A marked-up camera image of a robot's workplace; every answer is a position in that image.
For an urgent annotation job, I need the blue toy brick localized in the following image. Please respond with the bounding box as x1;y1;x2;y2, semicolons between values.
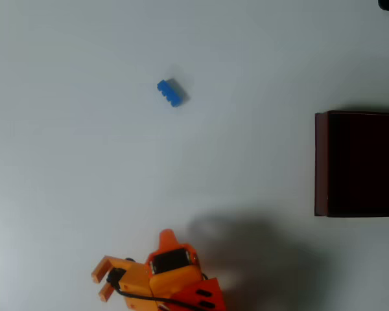
156;78;188;108

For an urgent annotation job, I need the dark brown box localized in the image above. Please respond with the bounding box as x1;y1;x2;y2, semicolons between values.
314;110;389;218

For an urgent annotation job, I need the light orange camera mount bracket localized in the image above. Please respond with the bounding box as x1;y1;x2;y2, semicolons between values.
91;255;159;311

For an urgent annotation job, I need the small black camera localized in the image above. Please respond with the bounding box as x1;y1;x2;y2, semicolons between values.
106;268;124;288

